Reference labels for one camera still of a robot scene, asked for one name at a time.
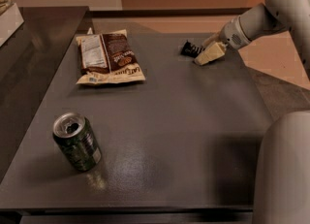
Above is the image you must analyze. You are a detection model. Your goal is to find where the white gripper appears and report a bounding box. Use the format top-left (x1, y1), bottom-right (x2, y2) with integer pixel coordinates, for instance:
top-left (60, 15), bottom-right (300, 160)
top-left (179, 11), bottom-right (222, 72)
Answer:
top-left (194, 16), bottom-right (251, 66)

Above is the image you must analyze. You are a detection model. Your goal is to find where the black rxbar chocolate bar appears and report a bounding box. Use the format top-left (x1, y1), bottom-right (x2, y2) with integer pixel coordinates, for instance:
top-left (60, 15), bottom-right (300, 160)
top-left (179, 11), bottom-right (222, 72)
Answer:
top-left (181, 42), bottom-right (204, 58)

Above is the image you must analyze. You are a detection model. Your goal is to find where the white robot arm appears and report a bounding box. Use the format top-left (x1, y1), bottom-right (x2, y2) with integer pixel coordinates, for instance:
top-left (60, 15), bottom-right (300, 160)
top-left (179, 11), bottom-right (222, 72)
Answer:
top-left (195, 0), bottom-right (310, 224)

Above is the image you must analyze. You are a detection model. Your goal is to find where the brown and cream chips bag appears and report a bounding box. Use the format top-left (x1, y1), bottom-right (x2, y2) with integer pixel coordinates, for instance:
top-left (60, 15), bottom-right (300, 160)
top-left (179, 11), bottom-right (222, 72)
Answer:
top-left (76, 29), bottom-right (145, 86)

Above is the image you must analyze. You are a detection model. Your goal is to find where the green soda can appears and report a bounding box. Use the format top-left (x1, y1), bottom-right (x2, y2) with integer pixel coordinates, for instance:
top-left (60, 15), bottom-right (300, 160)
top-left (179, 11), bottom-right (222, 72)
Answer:
top-left (52, 112), bottom-right (102, 172)

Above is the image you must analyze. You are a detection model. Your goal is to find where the white box on counter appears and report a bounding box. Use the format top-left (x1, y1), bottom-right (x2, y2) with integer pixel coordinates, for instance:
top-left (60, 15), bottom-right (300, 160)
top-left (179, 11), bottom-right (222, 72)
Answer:
top-left (0, 0), bottom-right (24, 47)

